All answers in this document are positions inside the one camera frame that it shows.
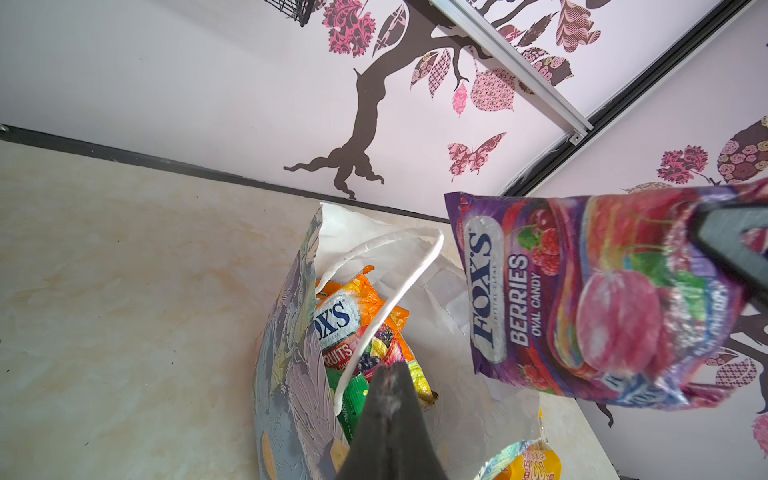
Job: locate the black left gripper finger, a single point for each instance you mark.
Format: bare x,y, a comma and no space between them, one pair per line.
391,440

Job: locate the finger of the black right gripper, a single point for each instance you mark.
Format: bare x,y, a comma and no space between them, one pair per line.
717,230

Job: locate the light green Fox's candy packet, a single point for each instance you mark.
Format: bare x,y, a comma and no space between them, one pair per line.
353,401

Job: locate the floral white paper bag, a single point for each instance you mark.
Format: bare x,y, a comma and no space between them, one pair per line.
474,424

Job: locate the purple Fox's candy packet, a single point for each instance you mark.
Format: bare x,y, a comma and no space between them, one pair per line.
602,298

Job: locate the yellow snack packet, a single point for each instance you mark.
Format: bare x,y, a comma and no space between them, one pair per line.
531,460

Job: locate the orange red Fox's candy packet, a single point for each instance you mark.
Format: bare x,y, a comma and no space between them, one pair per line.
388,347

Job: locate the rear aluminium rail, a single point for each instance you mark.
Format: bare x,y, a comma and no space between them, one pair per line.
487,37

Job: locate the black wire basket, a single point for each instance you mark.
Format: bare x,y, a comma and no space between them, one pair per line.
297,10

